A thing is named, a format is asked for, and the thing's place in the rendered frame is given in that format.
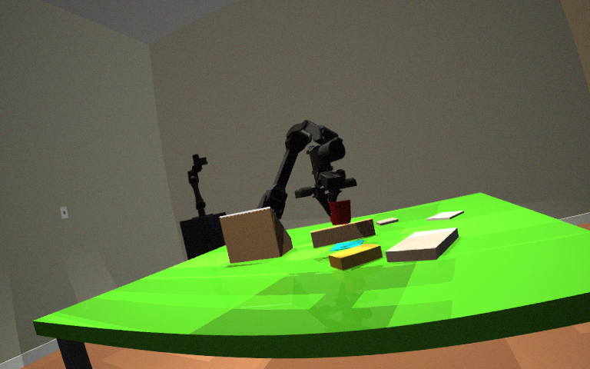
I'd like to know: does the red cup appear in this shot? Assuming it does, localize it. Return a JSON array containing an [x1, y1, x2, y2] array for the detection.
[[329, 200, 351, 225]]

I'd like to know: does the tan wooden plank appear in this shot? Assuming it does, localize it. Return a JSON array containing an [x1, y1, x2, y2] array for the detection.
[[310, 218, 376, 249]]

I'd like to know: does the white flat square pad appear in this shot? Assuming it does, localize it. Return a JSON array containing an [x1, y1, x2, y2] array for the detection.
[[426, 211, 464, 221]]

